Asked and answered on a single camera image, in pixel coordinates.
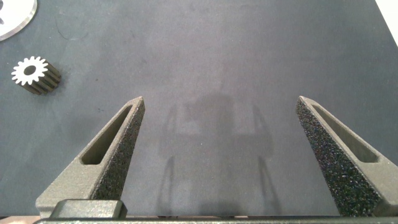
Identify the small steel planetary gear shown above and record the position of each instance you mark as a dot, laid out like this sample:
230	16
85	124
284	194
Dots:
20	72

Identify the round white carrier plate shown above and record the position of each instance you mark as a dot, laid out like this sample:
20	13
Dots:
18	12

